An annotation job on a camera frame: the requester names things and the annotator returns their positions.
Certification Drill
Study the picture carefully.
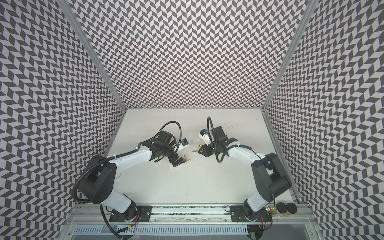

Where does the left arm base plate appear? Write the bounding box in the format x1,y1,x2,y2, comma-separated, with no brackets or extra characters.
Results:
109,205,153,223

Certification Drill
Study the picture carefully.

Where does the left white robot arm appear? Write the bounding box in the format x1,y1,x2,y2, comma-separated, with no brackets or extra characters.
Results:
72,131,189,222

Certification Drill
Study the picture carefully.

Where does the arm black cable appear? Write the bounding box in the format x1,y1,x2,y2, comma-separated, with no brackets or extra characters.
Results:
143,120,183,163
206,116,259,164

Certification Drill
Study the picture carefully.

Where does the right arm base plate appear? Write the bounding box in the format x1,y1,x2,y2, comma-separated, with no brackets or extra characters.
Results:
229,205,272,223

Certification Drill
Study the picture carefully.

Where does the aluminium front rail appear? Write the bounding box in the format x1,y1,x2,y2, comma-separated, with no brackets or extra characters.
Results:
65,204,317,225

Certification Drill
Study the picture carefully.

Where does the white remote with green buttons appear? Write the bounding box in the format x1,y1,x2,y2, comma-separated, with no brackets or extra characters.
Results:
169,155,191,169

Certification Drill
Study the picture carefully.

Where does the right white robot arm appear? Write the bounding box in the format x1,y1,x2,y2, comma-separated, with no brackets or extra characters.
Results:
198,127,292,222

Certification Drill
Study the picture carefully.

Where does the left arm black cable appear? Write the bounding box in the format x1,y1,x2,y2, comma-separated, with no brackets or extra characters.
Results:
143,120,183,163

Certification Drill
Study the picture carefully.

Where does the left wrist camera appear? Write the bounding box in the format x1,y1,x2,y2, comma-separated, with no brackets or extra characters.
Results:
175,138,189,151

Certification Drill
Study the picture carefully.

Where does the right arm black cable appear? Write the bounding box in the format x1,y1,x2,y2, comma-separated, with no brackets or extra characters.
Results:
206,116,259,164

